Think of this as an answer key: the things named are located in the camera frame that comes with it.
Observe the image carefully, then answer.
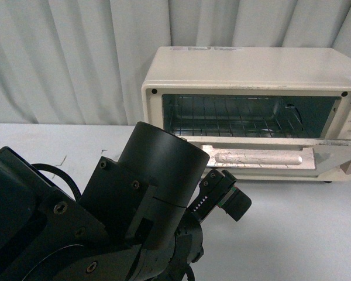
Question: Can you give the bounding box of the cream Toshiba toaster oven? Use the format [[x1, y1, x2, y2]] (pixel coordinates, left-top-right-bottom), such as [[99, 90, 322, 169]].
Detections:
[[141, 46, 351, 184]]

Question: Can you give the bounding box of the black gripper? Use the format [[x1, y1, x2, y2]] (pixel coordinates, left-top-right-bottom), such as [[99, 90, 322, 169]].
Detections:
[[187, 169, 252, 223]]

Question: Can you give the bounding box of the beige oven door handle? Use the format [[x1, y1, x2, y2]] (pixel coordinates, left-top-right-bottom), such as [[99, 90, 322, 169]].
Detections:
[[201, 145, 316, 170]]

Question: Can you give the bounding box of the lower beige oven knob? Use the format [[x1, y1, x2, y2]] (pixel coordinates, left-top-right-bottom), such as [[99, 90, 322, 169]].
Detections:
[[340, 160, 351, 175]]

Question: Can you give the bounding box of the white pleated curtain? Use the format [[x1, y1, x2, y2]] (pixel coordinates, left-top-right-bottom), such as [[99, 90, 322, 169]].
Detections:
[[0, 1, 351, 125]]

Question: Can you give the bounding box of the metal wire oven rack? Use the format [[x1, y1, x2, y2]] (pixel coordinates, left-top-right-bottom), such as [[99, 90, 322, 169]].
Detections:
[[163, 95, 308, 138]]

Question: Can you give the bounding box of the cream oven door with window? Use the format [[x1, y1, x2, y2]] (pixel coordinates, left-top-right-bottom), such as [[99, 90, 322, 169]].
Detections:
[[186, 136, 351, 181]]

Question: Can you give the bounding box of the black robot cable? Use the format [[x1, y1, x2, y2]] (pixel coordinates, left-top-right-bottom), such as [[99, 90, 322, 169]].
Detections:
[[31, 163, 82, 202]]

